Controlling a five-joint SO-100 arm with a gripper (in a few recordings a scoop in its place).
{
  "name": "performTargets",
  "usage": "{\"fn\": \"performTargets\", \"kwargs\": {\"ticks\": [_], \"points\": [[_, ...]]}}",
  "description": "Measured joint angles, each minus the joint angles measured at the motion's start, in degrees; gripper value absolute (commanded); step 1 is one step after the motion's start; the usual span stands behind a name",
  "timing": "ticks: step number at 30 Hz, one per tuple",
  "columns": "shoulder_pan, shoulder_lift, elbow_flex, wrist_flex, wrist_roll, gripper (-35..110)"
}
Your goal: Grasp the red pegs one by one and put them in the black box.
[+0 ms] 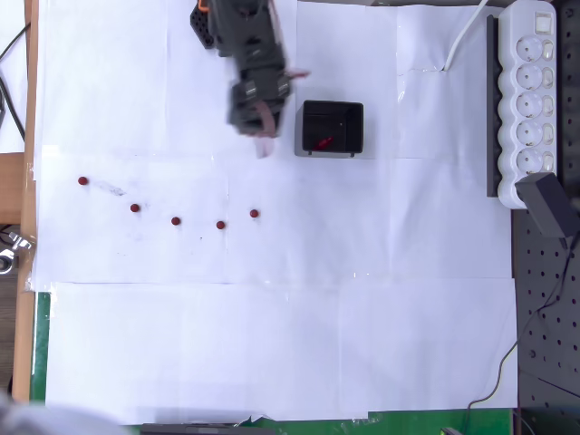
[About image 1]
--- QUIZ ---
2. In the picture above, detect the black square bin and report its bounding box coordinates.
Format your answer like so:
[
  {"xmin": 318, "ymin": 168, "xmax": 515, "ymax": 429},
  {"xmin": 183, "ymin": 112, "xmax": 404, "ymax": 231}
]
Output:
[{"xmin": 294, "ymin": 100, "xmax": 365, "ymax": 159}]

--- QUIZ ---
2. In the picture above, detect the green mat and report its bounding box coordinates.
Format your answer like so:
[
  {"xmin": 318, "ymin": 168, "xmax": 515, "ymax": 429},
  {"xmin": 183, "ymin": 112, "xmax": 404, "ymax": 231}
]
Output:
[{"xmin": 30, "ymin": 291, "xmax": 517, "ymax": 435}]

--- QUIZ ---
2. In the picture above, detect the white paper table cover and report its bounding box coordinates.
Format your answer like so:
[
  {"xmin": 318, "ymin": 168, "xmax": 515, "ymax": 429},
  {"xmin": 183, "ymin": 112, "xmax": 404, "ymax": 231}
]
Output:
[{"xmin": 29, "ymin": 0, "xmax": 520, "ymax": 427}]

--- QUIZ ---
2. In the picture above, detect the white power cable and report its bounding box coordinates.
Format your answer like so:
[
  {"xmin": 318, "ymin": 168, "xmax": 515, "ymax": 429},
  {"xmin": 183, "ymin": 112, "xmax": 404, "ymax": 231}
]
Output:
[{"xmin": 442, "ymin": 0, "xmax": 491, "ymax": 73}]

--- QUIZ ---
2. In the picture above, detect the metal clamp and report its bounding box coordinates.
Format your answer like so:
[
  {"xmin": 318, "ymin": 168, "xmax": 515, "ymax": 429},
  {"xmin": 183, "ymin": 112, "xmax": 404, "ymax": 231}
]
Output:
[{"xmin": 0, "ymin": 230, "xmax": 36, "ymax": 275}]

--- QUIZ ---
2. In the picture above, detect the blurry grey white object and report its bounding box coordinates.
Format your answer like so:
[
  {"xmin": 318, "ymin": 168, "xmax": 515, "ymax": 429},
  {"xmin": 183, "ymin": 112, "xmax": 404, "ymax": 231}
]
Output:
[{"xmin": 0, "ymin": 389, "xmax": 123, "ymax": 435}]

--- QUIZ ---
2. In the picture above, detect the black pegboard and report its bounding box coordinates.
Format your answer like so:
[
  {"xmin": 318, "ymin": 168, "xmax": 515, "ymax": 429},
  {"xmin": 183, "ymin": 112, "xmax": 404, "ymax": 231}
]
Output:
[{"xmin": 510, "ymin": 0, "xmax": 580, "ymax": 435}]

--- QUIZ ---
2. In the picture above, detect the thin black adapter cable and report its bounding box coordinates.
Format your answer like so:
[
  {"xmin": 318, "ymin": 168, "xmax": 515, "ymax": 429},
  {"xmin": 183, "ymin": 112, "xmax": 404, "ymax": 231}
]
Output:
[{"xmin": 460, "ymin": 244, "xmax": 580, "ymax": 435}]

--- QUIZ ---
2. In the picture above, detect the red white servo cable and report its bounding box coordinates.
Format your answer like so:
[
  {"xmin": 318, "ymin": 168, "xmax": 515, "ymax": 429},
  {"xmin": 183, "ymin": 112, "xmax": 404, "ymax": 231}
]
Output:
[{"xmin": 252, "ymin": 101, "xmax": 278, "ymax": 160}]

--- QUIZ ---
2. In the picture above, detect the black power adapter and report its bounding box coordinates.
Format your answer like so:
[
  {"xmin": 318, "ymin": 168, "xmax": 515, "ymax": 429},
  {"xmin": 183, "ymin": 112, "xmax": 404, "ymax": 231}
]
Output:
[{"xmin": 515, "ymin": 171, "xmax": 575, "ymax": 249}]

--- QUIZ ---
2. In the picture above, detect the white power strip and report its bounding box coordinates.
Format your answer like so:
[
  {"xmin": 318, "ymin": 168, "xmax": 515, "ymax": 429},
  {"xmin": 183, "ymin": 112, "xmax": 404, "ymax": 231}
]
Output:
[{"xmin": 497, "ymin": 0, "xmax": 557, "ymax": 210}]

